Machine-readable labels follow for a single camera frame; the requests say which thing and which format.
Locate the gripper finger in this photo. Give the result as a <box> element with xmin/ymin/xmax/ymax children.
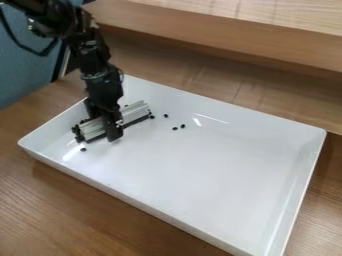
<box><xmin>102</xmin><ymin>105</ymin><xmax>126</xmax><ymax>143</ymax></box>
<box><xmin>82</xmin><ymin>98</ymin><xmax>105</xmax><ymax>120</ymax></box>

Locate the white tray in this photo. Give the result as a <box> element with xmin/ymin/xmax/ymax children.
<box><xmin>17</xmin><ymin>73</ymin><xmax>329</xmax><ymax>256</ymax></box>

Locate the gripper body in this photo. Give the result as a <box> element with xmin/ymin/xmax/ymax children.
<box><xmin>80</xmin><ymin>65</ymin><xmax>126</xmax><ymax>114</ymax></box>

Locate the pile of black bits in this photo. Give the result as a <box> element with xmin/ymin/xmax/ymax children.
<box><xmin>78</xmin><ymin>113</ymin><xmax>188</xmax><ymax>153</ymax></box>

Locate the silver metal bar tool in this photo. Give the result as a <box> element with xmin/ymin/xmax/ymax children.
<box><xmin>70</xmin><ymin>99</ymin><xmax>155</xmax><ymax>144</ymax></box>

